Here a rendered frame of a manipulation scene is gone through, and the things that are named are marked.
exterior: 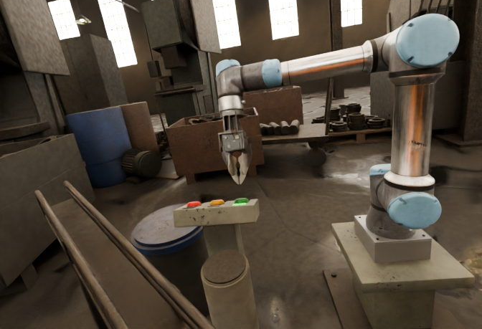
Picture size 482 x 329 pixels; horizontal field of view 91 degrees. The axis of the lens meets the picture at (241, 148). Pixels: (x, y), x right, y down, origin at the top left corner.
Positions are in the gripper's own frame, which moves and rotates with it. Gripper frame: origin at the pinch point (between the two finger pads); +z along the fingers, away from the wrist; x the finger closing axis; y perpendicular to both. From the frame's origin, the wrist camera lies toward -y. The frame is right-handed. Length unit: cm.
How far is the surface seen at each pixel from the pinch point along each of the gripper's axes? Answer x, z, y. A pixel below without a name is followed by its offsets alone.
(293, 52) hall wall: 116, -498, -1008
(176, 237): -28.1, 19.9, -13.5
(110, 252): -20.9, 10.0, 29.5
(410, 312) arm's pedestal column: 51, 52, -23
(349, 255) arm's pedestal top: 33, 31, -21
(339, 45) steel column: 216, -330, -647
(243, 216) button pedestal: 1.1, 9.7, 5.4
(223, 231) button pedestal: -6.2, 14.7, 0.8
